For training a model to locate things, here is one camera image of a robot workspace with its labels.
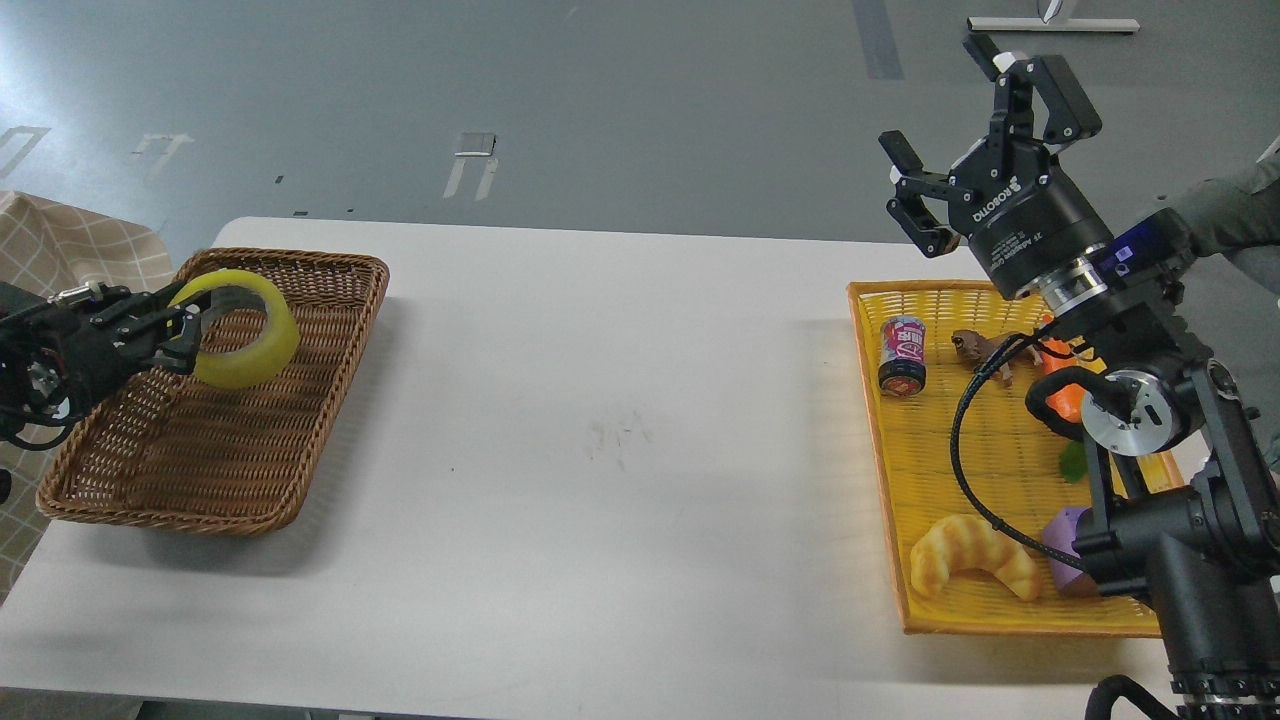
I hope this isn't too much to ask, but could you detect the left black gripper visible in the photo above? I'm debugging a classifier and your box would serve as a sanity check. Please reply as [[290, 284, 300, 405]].
[[44, 288, 212, 401]]

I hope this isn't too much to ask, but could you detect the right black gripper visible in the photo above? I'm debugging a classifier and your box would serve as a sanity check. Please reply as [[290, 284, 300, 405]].
[[878, 35, 1114, 299]]

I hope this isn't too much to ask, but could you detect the yellow tape roll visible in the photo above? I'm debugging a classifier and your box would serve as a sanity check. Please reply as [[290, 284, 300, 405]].
[[170, 269, 300, 389]]

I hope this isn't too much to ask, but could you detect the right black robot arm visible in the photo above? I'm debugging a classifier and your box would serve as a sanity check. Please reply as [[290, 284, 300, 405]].
[[879, 32, 1277, 719]]

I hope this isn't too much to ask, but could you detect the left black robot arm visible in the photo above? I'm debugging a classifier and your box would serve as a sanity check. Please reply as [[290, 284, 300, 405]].
[[1, 281, 211, 451]]

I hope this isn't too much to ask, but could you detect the brown wicker basket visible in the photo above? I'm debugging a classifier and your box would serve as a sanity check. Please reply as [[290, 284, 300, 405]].
[[36, 249, 390, 536]]

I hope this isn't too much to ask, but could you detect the beige checkered cloth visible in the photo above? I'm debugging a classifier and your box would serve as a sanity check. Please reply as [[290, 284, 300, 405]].
[[1, 190, 175, 598]]

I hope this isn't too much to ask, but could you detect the white floor stand base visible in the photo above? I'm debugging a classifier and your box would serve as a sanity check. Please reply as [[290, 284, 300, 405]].
[[966, 1, 1142, 35]]

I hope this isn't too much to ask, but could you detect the brown toy animal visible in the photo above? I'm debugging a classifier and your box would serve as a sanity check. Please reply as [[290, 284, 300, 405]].
[[950, 329, 1043, 369]]

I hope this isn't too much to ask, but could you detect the small drink can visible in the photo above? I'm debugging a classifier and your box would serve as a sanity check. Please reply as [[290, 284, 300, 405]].
[[877, 315, 927, 398]]

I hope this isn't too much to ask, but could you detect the person in green clothing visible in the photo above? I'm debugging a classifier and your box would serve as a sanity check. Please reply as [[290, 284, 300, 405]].
[[1166, 142, 1279, 295]]

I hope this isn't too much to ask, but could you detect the orange toy carrot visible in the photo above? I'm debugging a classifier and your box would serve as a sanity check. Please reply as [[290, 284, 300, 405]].
[[1038, 336, 1088, 484]]

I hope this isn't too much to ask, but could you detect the yellow plastic basket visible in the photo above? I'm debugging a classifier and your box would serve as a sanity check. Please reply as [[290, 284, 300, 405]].
[[846, 279, 1187, 637]]

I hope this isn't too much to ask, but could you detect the purple foam block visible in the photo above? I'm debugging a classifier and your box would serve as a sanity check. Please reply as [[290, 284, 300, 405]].
[[1042, 506, 1100, 598]]

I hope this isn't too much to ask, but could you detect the toy croissant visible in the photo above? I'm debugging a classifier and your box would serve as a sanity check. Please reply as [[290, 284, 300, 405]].
[[909, 514, 1042, 602]]

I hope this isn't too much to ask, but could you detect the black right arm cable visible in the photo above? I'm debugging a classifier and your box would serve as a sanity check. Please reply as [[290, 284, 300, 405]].
[[948, 334, 1190, 720]]

